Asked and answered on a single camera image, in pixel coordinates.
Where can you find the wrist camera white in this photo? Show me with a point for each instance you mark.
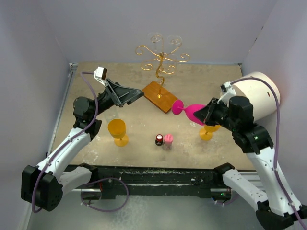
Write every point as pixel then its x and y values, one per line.
pixel 227 92
pixel 100 74

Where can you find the black base frame bar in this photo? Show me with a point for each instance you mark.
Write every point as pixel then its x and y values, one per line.
pixel 153 181

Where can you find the yellow wine glass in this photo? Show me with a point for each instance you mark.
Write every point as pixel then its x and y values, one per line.
pixel 206 133
pixel 117 129

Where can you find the pink wine glass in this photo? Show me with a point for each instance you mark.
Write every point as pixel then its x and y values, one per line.
pixel 178 108

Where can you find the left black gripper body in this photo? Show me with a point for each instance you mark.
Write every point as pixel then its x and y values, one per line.
pixel 104 101

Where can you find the clear wine glass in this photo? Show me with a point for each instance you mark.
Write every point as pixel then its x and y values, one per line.
pixel 110 114
pixel 174 42
pixel 156 41

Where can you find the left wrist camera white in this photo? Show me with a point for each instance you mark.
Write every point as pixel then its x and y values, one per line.
pixel 100 74

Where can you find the clear wine glass front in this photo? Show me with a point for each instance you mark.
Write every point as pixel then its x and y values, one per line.
pixel 110 114

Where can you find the gold wire wine glass rack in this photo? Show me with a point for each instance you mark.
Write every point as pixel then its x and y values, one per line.
pixel 155 91

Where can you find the pink capped shaker bottle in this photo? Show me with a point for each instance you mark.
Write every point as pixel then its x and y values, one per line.
pixel 168 140

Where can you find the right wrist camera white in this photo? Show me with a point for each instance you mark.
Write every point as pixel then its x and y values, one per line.
pixel 227 92

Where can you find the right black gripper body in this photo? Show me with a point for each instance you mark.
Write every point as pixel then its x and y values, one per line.
pixel 219 115

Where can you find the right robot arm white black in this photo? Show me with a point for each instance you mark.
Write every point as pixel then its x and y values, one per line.
pixel 275 206

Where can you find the dark red capped bottle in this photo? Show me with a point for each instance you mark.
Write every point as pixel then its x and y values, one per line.
pixel 159 140

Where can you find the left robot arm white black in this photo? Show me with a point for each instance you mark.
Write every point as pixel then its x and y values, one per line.
pixel 45 184

